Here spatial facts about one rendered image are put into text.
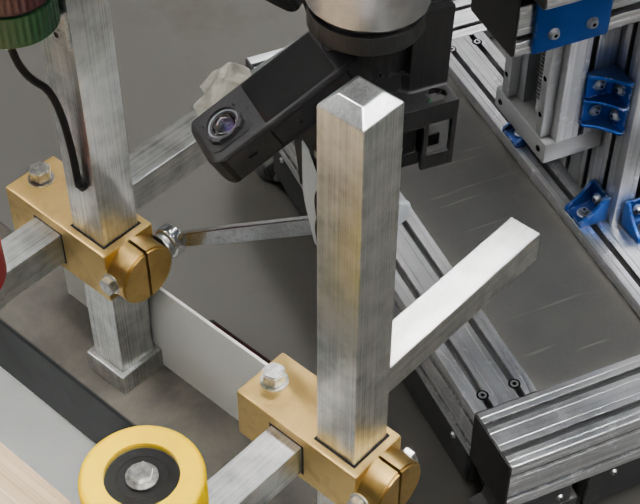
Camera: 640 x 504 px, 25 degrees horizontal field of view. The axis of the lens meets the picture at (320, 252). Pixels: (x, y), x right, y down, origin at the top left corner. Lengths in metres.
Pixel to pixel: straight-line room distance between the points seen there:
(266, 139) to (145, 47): 1.82
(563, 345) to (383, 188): 1.10
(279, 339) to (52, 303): 0.91
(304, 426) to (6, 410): 0.38
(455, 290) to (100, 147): 0.30
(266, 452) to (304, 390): 0.06
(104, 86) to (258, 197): 1.38
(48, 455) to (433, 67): 0.56
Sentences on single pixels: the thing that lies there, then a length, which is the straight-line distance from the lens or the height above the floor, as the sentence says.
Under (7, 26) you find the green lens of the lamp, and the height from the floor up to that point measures 1.11.
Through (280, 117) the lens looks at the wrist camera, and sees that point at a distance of 0.87.
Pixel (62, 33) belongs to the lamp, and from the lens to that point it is 0.97.
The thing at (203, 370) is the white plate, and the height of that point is 0.73.
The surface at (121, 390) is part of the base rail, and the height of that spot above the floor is 0.70.
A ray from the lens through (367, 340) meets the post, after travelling 0.92.
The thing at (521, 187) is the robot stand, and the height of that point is 0.21.
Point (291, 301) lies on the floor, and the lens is 2.22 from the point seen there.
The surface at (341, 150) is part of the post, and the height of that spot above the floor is 1.11.
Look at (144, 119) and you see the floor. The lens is 2.54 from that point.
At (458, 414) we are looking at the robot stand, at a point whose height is 0.18.
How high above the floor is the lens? 1.66
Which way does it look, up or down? 46 degrees down
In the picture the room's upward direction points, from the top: straight up
